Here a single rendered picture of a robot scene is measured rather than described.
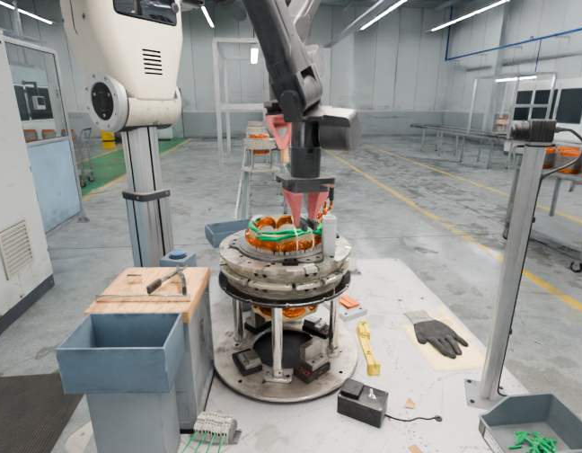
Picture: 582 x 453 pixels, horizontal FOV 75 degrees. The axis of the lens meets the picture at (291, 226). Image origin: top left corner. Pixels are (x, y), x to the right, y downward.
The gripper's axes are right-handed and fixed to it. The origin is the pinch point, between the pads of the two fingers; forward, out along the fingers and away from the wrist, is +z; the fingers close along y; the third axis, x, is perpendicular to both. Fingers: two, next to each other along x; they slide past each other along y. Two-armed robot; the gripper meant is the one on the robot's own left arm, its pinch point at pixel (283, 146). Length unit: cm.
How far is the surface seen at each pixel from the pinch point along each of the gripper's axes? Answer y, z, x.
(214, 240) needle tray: 19.4, 20.7, 25.4
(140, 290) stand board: -15.0, 30.6, 27.5
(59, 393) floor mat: 87, 95, 139
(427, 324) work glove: 34, 48, -35
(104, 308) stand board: -22.2, 32.9, 30.2
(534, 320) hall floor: 206, 83, -132
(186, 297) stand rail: -17.5, 31.8, 16.4
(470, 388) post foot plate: 12, 58, -40
